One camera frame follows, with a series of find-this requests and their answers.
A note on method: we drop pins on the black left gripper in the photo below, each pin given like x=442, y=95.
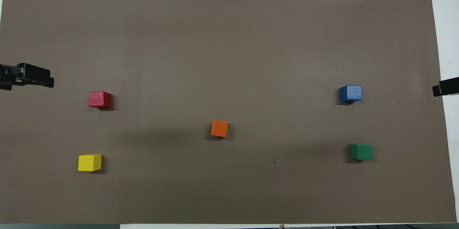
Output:
x=6, y=75

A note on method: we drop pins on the red wooden block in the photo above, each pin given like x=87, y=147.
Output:
x=99, y=99

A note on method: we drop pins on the blue wooden block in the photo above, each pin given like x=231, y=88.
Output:
x=351, y=93

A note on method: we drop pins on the yellow wooden block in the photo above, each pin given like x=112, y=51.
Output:
x=89, y=162

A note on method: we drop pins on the green wooden block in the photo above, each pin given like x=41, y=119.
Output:
x=361, y=152

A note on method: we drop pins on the orange wooden block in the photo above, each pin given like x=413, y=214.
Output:
x=219, y=128

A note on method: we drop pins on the brown table mat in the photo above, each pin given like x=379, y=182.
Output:
x=229, y=60

